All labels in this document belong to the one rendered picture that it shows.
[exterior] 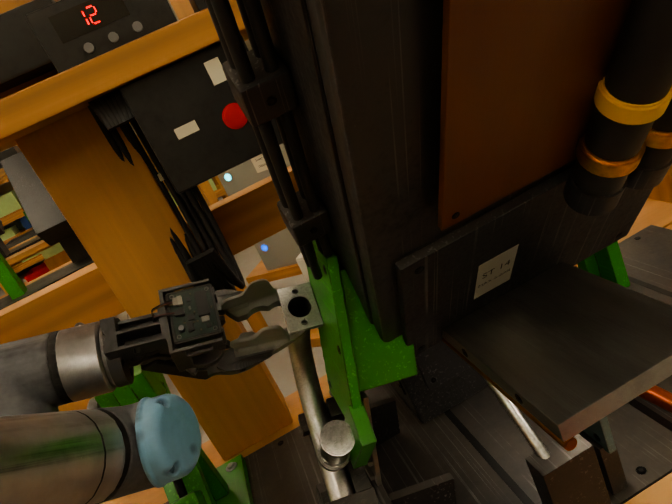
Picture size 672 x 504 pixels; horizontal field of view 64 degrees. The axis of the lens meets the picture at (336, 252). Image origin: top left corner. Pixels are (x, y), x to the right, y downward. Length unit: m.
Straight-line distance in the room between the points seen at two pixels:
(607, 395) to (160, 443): 0.36
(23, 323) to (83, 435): 0.60
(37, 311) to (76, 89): 0.43
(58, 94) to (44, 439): 0.44
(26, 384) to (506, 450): 0.57
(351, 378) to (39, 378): 0.30
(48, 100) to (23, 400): 0.35
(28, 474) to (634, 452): 0.62
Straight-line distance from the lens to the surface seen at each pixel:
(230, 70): 0.36
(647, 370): 0.50
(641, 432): 0.77
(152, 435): 0.49
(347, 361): 0.56
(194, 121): 0.75
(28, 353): 0.61
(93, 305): 1.01
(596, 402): 0.48
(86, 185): 0.87
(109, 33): 0.77
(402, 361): 0.60
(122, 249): 0.88
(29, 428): 0.44
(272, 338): 0.60
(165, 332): 0.56
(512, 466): 0.76
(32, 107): 0.75
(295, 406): 1.07
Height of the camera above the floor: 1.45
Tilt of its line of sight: 20 degrees down
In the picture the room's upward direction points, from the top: 25 degrees counter-clockwise
